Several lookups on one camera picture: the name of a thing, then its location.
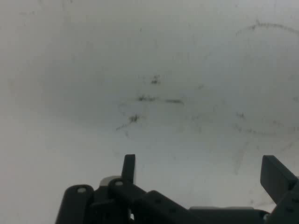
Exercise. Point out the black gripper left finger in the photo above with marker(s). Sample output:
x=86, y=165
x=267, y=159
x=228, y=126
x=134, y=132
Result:
x=112, y=205

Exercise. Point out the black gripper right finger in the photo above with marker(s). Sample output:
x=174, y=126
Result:
x=278, y=182

